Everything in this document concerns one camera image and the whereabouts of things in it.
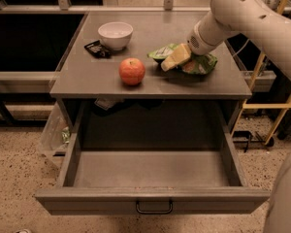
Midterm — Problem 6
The grey open top drawer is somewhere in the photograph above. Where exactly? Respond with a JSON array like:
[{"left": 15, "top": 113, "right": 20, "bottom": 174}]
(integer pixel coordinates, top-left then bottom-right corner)
[{"left": 36, "top": 100, "right": 270, "bottom": 215}]

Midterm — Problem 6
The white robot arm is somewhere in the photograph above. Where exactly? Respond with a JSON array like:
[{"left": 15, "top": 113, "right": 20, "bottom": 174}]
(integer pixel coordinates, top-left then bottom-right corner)
[{"left": 187, "top": 0, "right": 291, "bottom": 233}]

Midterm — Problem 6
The white shoe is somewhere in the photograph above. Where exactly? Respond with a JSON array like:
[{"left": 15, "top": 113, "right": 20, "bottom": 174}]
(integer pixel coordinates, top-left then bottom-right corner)
[{"left": 14, "top": 229, "right": 32, "bottom": 233}]

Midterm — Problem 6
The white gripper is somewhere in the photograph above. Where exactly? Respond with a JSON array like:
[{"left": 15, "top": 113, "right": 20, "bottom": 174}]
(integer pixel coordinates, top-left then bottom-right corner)
[{"left": 161, "top": 11, "right": 238, "bottom": 72}]

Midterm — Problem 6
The black cart base with wheel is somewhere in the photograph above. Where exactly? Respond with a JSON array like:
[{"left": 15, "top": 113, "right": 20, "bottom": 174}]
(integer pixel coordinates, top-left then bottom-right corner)
[{"left": 232, "top": 130, "right": 275, "bottom": 152}]

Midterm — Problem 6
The green rice chip bag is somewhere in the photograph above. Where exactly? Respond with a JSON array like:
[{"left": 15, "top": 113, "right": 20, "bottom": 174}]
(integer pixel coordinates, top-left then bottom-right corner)
[{"left": 147, "top": 44, "right": 217, "bottom": 75}]

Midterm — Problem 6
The black drawer handle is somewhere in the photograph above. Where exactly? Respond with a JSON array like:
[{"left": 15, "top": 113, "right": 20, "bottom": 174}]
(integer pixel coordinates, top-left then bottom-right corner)
[{"left": 136, "top": 201, "right": 174, "bottom": 215}]

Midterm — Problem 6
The yellow wooden ladder frame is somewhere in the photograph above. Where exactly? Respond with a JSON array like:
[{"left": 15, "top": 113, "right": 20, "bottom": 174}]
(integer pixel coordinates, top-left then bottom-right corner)
[{"left": 231, "top": 0, "right": 291, "bottom": 147}]

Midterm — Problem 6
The black snack packet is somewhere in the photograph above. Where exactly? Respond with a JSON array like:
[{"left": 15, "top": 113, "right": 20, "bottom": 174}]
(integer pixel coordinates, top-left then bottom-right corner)
[{"left": 84, "top": 41, "right": 111, "bottom": 58}]

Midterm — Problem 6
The clear plastic bag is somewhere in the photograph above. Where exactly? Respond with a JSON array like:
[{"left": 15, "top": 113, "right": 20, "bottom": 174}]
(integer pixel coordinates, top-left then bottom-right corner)
[{"left": 38, "top": 104, "right": 68, "bottom": 158}]

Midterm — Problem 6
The red apple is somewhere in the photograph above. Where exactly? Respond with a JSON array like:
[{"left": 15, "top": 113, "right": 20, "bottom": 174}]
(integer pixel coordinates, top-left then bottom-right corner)
[{"left": 118, "top": 58, "right": 146, "bottom": 85}]

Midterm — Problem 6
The white ceramic bowl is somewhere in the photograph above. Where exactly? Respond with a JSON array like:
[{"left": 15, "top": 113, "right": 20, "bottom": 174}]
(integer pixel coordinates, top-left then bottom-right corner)
[{"left": 98, "top": 21, "right": 134, "bottom": 50}]

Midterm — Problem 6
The grey metal cabinet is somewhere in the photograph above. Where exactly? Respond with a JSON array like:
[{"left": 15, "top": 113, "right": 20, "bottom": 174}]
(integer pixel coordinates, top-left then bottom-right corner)
[{"left": 50, "top": 11, "right": 251, "bottom": 125}]

